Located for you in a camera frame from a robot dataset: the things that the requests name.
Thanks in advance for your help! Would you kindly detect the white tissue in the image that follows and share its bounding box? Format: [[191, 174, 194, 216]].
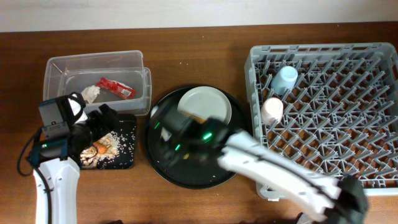
[[81, 85, 100, 103]]

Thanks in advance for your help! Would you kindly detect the wooden chopstick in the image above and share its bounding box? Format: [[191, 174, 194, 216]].
[[181, 111, 206, 124]]

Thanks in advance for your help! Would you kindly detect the grey plastic dishwasher rack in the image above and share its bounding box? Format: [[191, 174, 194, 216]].
[[244, 42, 397, 196]]

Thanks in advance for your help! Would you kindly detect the light blue plastic cup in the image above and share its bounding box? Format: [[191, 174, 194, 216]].
[[271, 66, 298, 95]]

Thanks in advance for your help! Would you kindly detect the food scraps pile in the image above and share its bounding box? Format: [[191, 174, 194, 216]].
[[80, 131, 119, 169]]

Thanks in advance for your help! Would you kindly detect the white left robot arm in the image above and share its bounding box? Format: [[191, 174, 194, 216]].
[[27, 92, 119, 223]]

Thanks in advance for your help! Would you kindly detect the pink plastic cup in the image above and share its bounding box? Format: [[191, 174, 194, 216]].
[[261, 97, 284, 126]]

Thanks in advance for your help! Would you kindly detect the red snack wrapper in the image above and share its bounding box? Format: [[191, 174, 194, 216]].
[[96, 77, 136, 100]]

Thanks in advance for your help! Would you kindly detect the clear plastic storage bin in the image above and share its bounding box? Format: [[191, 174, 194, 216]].
[[43, 50, 152, 116]]

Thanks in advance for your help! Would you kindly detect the grey round plate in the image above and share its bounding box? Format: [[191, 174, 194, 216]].
[[177, 86, 232, 124]]

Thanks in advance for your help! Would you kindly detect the round black tray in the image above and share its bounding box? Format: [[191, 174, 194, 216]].
[[144, 86, 252, 189]]

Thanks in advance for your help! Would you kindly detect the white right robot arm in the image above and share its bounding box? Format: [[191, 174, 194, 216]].
[[149, 104, 369, 223]]

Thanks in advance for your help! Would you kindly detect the orange carrot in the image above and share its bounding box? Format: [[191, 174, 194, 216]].
[[93, 142, 108, 154]]

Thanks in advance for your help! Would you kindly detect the black rectangular tray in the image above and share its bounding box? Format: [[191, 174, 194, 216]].
[[80, 114, 137, 170]]

